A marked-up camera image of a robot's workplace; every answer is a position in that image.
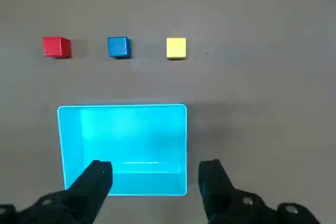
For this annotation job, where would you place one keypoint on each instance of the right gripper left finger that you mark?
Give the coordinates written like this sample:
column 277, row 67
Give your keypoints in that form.
column 89, row 182

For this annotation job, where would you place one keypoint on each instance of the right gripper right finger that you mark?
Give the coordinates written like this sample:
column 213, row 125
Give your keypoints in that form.
column 215, row 187

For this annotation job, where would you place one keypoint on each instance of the blue cube block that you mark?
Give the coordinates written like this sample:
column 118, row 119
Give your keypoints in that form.
column 118, row 47

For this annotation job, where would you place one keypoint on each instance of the red cube block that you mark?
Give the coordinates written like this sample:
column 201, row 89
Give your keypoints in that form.
column 53, row 47

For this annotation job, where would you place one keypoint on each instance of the yellow cube block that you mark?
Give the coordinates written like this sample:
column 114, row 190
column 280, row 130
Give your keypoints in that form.
column 176, row 47

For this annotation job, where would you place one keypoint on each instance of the cyan plastic box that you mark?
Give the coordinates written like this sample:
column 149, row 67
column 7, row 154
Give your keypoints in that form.
column 131, row 134

